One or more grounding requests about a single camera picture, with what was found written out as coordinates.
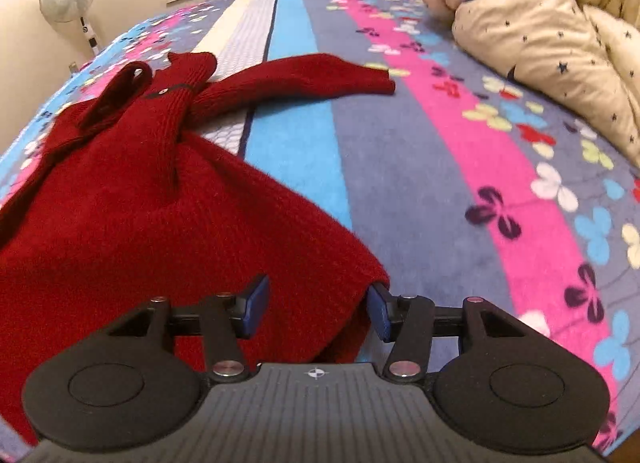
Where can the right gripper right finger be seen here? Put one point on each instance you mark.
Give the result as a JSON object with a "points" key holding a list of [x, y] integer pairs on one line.
{"points": [[490, 377]]}

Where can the colourful floral bed sheet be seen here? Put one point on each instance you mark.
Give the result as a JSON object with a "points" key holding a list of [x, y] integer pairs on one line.
{"points": [[461, 183]]}

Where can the red knitted sweater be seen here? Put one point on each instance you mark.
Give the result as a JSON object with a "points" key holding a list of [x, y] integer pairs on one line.
{"points": [[129, 202]]}

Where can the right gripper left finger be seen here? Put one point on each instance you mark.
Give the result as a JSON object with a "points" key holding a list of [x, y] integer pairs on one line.
{"points": [[141, 377]]}

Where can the cream star pattern duvet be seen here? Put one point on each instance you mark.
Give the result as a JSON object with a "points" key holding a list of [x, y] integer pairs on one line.
{"points": [[583, 54]]}

